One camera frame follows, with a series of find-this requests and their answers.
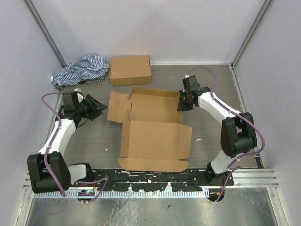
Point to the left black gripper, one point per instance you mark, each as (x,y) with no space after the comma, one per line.
(97,107)

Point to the blue striped crumpled cloth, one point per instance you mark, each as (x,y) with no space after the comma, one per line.
(90,69)

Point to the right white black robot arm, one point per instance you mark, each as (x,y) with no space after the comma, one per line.
(238,136)

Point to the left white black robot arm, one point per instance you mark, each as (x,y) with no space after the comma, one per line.
(47,169)

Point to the brown cardboard box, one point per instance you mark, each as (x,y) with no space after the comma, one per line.
(130,70)

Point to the slotted grey cable duct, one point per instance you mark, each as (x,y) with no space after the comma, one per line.
(168,193)

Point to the aluminium frame rail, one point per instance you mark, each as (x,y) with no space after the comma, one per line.
(255,178)

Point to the brown cardboard blanks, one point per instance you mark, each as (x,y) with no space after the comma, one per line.
(153,136)

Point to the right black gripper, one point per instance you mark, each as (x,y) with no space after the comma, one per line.
(181,106)

